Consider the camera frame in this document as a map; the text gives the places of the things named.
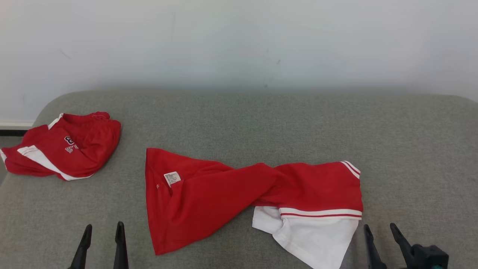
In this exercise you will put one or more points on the red and white basketball jersey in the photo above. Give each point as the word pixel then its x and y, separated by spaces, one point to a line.
pixel 209 194

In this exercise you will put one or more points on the red and white basketball shorts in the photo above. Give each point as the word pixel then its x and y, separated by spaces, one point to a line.
pixel 86 149

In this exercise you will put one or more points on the black and white skirting strip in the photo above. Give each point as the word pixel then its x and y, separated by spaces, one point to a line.
pixel 13 129

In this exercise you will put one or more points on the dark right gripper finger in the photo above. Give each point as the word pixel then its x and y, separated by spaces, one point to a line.
pixel 373 252
pixel 405 248

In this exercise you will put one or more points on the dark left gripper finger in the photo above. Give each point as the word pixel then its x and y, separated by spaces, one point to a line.
pixel 83 250
pixel 120 246

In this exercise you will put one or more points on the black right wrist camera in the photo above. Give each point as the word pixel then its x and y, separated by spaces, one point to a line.
pixel 429 256

